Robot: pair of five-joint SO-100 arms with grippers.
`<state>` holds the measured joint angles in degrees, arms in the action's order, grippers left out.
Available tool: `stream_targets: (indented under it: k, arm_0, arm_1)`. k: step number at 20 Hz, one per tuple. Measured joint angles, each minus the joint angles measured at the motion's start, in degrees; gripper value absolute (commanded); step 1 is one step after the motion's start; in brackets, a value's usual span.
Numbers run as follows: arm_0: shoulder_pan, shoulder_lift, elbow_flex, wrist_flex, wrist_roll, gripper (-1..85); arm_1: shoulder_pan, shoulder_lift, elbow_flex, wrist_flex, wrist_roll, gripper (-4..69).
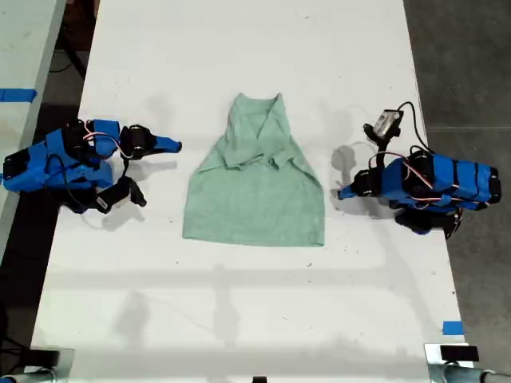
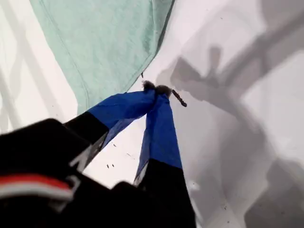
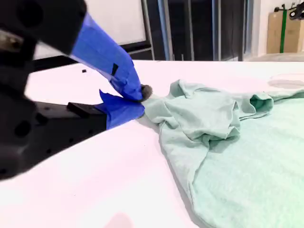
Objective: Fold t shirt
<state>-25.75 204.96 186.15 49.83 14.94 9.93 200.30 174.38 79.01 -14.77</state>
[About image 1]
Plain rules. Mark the pale green T-shirt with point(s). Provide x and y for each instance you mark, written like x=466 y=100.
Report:
x=255 y=199

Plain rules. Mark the small black box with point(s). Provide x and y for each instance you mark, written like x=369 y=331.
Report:
x=459 y=353

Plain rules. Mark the metal table bracket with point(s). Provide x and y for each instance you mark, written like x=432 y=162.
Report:
x=467 y=371
x=52 y=369

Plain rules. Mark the long blue tape strip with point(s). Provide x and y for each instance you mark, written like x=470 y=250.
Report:
x=18 y=95

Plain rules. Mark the small blue tape piece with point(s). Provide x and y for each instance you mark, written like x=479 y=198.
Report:
x=453 y=328

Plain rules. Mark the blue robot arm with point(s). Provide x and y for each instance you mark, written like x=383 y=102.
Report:
x=439 y=179
x=60 y=167

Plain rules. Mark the black camera stalk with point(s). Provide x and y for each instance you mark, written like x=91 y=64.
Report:
x=135 y=191
x=382 y=151

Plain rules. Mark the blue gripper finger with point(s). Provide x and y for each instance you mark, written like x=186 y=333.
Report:
x=169 y=143
x=346 y=195
x=349 y=187
x=165 y=151

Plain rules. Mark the small black clip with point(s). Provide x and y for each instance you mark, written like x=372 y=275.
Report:
x=259 y=379

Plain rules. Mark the pale side table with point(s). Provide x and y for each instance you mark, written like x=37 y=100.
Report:
x=20 y=52

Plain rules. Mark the black camera box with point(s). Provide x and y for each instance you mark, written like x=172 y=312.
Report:
x=385 y=123
x=112 y=200

